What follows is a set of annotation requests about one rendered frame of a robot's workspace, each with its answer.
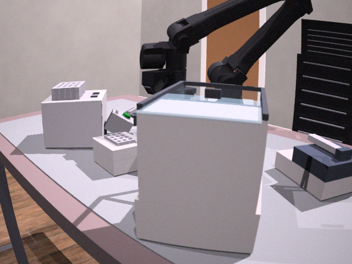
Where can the light grey bench mat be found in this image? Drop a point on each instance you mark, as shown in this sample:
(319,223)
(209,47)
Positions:
(295,227)

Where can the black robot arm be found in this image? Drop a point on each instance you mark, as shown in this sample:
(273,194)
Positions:
(187,32)

